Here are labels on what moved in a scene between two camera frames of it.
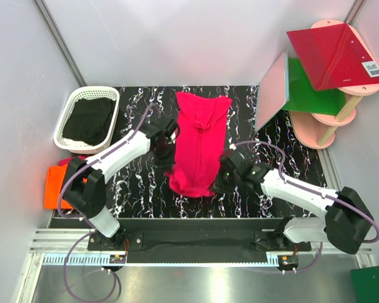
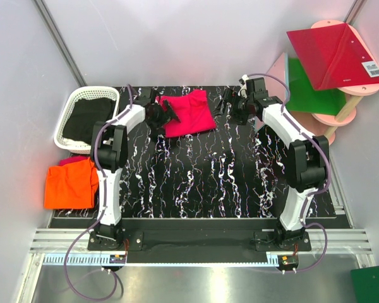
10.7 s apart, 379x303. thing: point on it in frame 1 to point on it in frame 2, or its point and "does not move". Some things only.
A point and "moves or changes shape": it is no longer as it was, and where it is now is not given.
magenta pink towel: [200, 139] moves or changes shape
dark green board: [371, 285] does not move
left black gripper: [167, 164] to [167, 115]
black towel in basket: [89, 120] does not move
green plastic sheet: [303, 98] does not move
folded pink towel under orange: [66, 160] does not move
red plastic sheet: [333, 57] does not move
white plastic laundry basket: [86, 124] does not move
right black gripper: [218, 186] to [230, 96]
